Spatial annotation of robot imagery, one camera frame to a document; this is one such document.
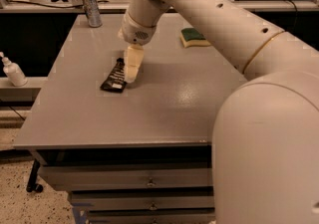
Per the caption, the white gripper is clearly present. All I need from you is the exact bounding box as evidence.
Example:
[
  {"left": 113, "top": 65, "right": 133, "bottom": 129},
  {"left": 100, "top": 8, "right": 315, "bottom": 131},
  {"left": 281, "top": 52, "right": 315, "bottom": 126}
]
[{"left": 118, "top": 14, "right": 156, "bottom": 84}]

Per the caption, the black rxbar chocolate wrapper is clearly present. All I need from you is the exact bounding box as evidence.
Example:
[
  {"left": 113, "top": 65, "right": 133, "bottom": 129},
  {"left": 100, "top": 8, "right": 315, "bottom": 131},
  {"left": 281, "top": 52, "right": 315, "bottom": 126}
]
[{"left": 100, "top": 58, "right": 127, "bottom": 93}]

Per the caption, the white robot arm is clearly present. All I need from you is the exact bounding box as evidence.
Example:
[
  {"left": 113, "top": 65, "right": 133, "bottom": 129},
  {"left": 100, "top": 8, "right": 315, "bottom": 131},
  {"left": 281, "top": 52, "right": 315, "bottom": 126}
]
[{"left": 121, "top": 0, "right": 319, "bottom": 224}]

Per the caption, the green and yellow sponge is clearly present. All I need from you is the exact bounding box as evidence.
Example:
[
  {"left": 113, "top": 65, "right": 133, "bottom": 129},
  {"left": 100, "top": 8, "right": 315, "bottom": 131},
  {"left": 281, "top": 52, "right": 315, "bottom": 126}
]
[{"left": 180, "top": 28, "right": 210, "bottom": 48}]

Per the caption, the silver metal can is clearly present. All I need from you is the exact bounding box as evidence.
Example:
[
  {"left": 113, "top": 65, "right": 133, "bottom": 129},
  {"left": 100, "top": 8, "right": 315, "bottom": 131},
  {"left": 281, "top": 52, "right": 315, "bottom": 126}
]
[{"left": 83, "top": 0, "right": 103, "bottom": 28}]

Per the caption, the grey top drawer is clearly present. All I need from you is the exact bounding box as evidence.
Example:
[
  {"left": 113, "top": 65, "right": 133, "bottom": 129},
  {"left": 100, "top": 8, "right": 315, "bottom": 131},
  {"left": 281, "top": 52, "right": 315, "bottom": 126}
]
[{"left": 39, "top": 163, "right": 212, "bottom": 191}]

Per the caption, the grey drawer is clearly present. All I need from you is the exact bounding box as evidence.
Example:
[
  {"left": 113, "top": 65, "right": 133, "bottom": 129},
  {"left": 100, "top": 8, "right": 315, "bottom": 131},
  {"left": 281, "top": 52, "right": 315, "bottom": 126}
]
[
  {"left": 69, "top": 188, "right": 214, "bottom": 211},
  {"left": 87, "top": 209, "right": 215, "bottom": 224},
  {"left": 39, "top": 163, "right": 212, "bottom": 191}
]

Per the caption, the white pump bottle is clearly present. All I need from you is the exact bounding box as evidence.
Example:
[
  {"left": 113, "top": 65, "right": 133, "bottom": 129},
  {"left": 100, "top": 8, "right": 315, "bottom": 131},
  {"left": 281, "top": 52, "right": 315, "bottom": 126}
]
[{"left": 0, "top": 52, "right": 28, "bottom": 87}]

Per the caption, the grey middle drawer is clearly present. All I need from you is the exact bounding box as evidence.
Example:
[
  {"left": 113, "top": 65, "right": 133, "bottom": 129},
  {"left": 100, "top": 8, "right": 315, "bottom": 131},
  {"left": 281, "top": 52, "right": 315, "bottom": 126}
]
[{"left": 69, "top": 188, "right": 214, "bottom": 211}]

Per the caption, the grey bottom drawer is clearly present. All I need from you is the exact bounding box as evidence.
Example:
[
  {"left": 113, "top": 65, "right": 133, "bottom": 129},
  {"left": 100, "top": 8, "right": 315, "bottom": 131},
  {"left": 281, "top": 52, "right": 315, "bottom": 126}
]
[{"left": 87, "top": 209, "right": 215, "bottom": 224}]

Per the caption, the black caster leg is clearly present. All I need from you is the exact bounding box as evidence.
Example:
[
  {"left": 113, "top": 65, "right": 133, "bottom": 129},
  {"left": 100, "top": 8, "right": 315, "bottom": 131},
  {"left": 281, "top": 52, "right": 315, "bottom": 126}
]
[{"left": 26, "top": 160, "right": 43, "bottom": 193}]

